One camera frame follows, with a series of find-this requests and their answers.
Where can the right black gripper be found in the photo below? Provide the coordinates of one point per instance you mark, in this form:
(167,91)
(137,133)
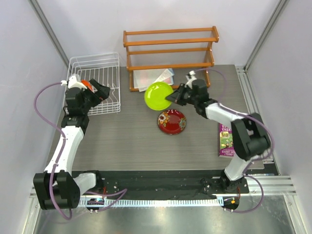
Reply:
(176,96)

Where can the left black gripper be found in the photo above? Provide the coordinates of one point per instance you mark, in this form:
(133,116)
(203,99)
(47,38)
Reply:
(102,92)

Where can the orange plate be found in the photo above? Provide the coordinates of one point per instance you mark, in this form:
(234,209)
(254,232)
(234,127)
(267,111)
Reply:
(86,85)

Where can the green plate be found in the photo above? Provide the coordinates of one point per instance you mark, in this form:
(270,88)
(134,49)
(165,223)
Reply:
(155,96)

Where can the red floral plate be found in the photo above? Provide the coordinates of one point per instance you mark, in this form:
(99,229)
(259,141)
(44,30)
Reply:
(171,121)

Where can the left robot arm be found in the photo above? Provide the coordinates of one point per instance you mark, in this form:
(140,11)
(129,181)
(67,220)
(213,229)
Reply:
(55,187)

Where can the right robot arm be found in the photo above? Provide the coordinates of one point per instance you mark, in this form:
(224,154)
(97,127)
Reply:
(250,137)

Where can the orange wooden shelf rack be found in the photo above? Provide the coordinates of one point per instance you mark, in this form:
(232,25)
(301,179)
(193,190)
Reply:
(170,48)

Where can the clear plastic document sleeve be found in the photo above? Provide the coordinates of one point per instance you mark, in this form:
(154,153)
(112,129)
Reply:
(144,78)

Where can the purple treehouse book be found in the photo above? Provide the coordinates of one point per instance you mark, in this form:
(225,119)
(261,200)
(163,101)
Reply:
(225,142)

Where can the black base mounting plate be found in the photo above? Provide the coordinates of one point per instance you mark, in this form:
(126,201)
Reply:
(169,185)

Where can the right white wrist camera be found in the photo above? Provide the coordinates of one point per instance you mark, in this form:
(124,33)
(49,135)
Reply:
(190,79)

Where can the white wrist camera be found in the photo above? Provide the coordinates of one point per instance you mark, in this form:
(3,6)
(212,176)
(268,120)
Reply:
(73,81)
(190,79)

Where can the white wire dish rack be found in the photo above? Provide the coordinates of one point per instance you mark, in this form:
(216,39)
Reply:
(103,68)

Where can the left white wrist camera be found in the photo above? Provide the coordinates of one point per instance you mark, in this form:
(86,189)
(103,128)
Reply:
(73,81)

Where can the slotted cable duct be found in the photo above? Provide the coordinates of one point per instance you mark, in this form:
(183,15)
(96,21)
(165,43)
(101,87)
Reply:
(93,202)

